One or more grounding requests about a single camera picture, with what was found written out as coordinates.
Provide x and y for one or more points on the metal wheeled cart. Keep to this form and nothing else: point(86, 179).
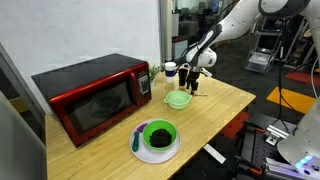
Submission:
point(260, 63)

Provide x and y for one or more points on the beige ladle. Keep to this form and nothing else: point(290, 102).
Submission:
point(203, 94)

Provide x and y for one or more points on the grey blurred panel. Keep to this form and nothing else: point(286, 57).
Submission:
point(20, 150)

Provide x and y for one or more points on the purple utensil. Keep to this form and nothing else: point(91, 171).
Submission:
point(141, 127)

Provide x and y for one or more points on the silver metal bracket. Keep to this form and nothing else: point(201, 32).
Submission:
point(276, 135)

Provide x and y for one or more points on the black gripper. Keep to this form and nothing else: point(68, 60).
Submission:
point(194, 75)

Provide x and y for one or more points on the red black microwave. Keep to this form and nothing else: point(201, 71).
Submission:
point(93, 100)

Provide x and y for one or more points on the white paper cup blue band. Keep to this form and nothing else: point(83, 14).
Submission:
point(170, 75)

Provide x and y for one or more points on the pale lavender round plate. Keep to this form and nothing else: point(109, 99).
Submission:
point(150, 155)

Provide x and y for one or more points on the grey slanted metal post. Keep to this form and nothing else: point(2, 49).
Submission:
point(20, 86)

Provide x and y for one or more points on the small green potted plant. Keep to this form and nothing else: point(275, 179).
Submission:
point(154, 71)

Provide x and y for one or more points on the green bowl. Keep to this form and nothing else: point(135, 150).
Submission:
point(150, 128)

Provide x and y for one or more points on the white flat bar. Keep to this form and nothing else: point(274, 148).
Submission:
point(215, 154)

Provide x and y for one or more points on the white wrist camera red end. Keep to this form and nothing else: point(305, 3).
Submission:
point(206, 72)

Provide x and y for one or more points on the light green pot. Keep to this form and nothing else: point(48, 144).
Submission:
point(178, 103)

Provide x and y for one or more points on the black optical breadboard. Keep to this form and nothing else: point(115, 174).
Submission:
point(256, 150)

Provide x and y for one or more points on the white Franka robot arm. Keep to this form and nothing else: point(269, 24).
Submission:
point(301, 140)

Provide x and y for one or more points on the cluttered equipment rack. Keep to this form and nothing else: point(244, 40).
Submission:
point(306, 50)

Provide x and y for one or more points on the dark brown bean pile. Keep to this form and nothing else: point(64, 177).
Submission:
point(160, 137)

